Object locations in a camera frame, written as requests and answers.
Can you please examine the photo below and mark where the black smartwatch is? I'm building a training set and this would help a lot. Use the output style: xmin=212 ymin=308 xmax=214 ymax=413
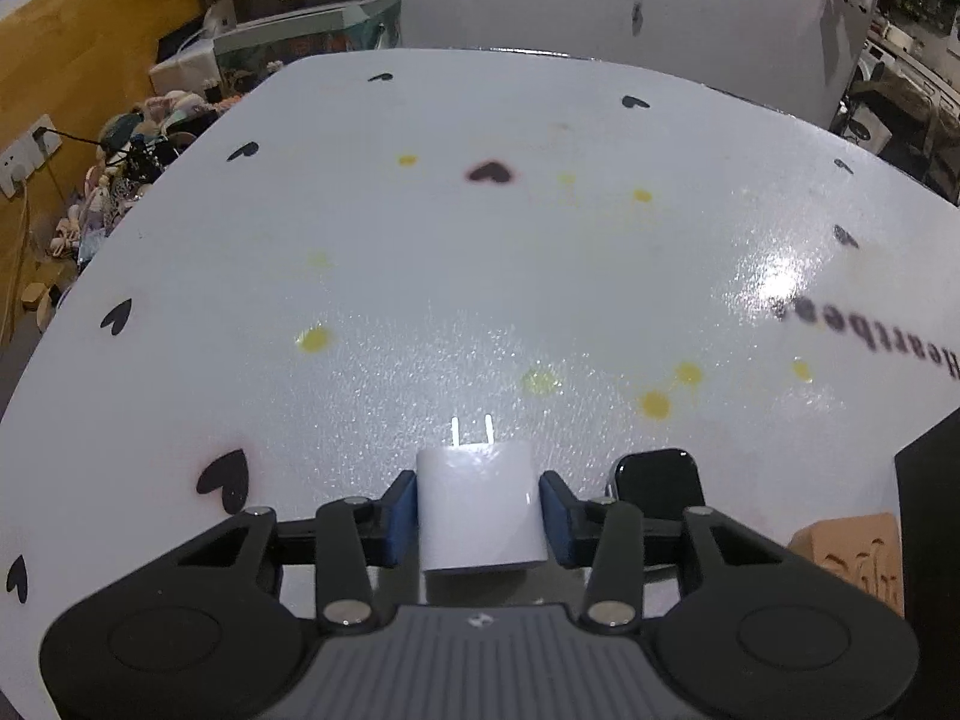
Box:
xmin=607 ymin=447 xmax=704 ymax=520

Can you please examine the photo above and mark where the black cardboard box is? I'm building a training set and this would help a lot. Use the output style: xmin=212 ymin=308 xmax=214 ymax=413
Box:
xmin=895 ymin=413 xmax=960 ymax=718

